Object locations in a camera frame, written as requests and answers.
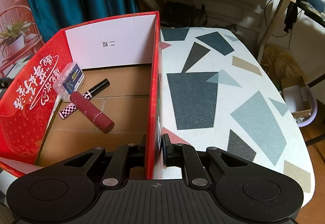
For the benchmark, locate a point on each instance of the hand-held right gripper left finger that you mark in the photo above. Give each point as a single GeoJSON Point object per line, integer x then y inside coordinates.
{"type": "Point", "coordinates": [141, 151]}

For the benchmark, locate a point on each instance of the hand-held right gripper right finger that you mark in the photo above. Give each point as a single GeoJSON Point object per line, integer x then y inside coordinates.
{"type": "Point", "coordinates": [165, 149]}

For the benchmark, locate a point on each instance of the maroon cylindrical tube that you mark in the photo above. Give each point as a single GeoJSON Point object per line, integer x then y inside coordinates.
{"type": "Point", "coordinates": [94, 113]}

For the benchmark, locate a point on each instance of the checkered mascara tube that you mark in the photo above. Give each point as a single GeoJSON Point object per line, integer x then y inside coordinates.
{"type": "Point", "coordinates": [100, 85]}

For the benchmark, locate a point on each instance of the clear plastic box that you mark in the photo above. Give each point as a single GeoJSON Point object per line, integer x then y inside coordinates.
{"type": "Point", "coordinates": [71, 79]}

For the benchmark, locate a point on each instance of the red cardboard box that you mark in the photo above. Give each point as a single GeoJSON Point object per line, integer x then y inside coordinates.
{"type": "Point", "coordinates": [111, 41]}

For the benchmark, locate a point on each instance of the geometric patterned table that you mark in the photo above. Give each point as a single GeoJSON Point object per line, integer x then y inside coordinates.
{"type": "Point", "coordinates": [228, 92]}

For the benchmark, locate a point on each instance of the black bag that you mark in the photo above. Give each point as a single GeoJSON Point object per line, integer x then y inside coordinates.
{"type": "Point", "coordinates": [182, 14]}

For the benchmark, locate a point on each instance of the small brown cardboard box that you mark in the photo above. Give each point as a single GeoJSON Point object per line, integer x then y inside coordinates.
{"type": "Point", "coordinates": [294, 94]}

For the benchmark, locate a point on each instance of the yellow plastic bag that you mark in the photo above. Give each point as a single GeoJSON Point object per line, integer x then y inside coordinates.
{"type": "Point", "coordinates": [281, 61]}

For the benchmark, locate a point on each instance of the purple plastic basin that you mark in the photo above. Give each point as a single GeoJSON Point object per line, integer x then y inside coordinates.
{"type": "Point", "coordinates": [313, 112]}

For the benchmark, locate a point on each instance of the white desk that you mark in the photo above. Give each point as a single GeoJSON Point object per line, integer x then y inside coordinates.
{"type": "Point", "coordinates": [248, 3]}

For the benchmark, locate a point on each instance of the black side table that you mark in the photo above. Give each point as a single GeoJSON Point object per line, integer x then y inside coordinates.
{"type": "Point", "coordinates": [314, 11]}

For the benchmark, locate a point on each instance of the red printed wall backdrop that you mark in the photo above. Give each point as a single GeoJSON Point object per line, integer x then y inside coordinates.
{"type": "Point", "coordinates": [15, 11]}

